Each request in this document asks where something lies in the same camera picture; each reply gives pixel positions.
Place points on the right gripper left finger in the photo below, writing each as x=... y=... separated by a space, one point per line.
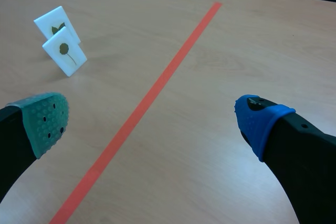
x=31 y=127

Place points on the white card with lobed leaf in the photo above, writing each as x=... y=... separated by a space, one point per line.
x=53 y=24

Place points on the white card with round leaf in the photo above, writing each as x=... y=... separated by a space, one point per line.
x=65 y=55

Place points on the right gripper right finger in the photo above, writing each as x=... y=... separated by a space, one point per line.
x=294 y=150

